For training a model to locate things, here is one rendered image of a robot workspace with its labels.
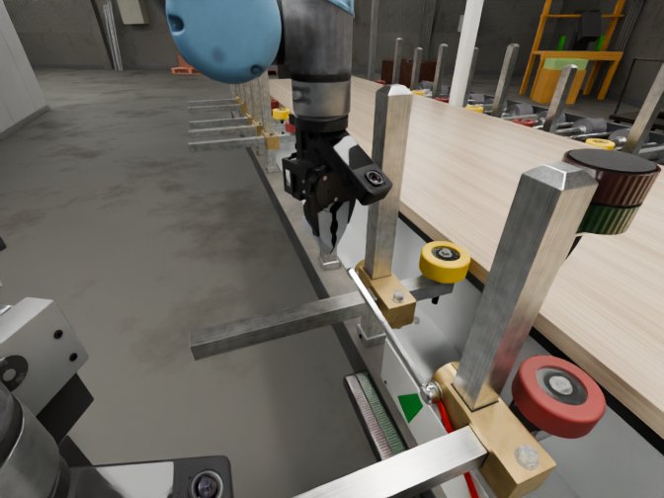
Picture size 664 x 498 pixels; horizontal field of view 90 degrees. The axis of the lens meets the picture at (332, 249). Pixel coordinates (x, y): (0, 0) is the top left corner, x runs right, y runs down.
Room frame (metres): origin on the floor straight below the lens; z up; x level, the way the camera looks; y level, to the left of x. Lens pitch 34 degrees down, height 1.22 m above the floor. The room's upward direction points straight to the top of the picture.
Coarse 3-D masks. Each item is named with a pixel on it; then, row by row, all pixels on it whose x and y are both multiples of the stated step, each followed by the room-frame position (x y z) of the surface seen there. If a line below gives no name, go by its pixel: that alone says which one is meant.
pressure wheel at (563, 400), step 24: (528, 360) 0.25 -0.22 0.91; (552, 360) 0.25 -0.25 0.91; (528, 384) 0.21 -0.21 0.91; (552, 384) 0.22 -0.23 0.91; (576, 384) 0.22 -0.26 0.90; (528, 408) 0.20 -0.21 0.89; (552, 408) 0.19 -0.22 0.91; (576, 408) 0.19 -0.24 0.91; (600, 408) 0.19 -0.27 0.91; (552, 432) 0.18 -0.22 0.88; (576, 432) 0.18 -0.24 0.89
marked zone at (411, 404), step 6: (402, 396) 0.31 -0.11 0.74; (408, 396) 0.29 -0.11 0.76; (414, 396) 0.28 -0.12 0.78; (402, 402) 0.30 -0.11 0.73; (408, 402) 0.29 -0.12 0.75; (414, 402) 0.28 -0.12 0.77; (420, 402) 0.27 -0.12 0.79; (402, 408) 0.30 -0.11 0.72; (408, 408) 0.29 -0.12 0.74; (414, 408) 0.28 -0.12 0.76; (420, 408) 0.27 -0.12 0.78; (408, 414) 0.29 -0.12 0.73; (414, 414) 0.27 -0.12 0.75; (408, 420) 0.28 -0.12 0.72
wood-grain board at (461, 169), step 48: (288, 96) 2.04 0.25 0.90; (432, 144) 1.11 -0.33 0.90; (480, 144) 1.11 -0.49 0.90; (528, 144) 1.11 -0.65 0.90; (576, 144) 1.11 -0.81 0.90; (432, 192) 0.73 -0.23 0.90; (480, 192) 0.73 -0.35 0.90; (480, 240) 0.51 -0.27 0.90; (624, 240) 0.51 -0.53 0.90; (576, 288) 0.38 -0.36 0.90; (624, 288) 0.38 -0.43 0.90; (576, 336) 0.29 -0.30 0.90; (624, 336) 0.29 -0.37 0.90; (624, 384) 0.22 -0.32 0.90
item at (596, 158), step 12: (576, 156) 0.25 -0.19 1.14; (588, 156) 0.25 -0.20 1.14; (600, 156) 0.25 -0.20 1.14; (612, 156) 0.25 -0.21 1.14; (624, 156) 0.25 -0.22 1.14; (636, 156) 0.25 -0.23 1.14; (600, 168) 0.23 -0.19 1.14; (612, 168) 0.23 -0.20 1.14; (624, 168) 0.23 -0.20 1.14; (636, 168) 0.23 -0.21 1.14; (648, 168) 0.23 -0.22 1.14; (600, 204) 0.22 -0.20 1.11; (576, 240) 0.24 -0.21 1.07
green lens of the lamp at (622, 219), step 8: (592, 208) 0.22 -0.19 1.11; (600, 208) 0.22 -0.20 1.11; (608, 208) 0.22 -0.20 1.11; (616, 208) 0.22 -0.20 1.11; (624, 208) 0.22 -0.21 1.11; (632, 208) 0.22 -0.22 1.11; (584, 216) 0.22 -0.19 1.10; (592, 216) 0.22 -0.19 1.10; (600, 216) 0.22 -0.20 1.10; (608, 216) 0.22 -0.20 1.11; (616, 216) 0.22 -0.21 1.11; (624, 216) 0.22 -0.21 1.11; (632, 216) 0.22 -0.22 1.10; (584, 224) 0.22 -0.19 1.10; (592, 224) 0.22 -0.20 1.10; (600, 224) 0.22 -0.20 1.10; (608, 224) 0.22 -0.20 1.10; (616, 224) 0.22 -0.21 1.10; (624, 224) 0.22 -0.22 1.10; (592, 232) 0.22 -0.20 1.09; (600, 232) 0.22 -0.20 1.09; (608, 232) 0.22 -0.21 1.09; (616, 232) 0.22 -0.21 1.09
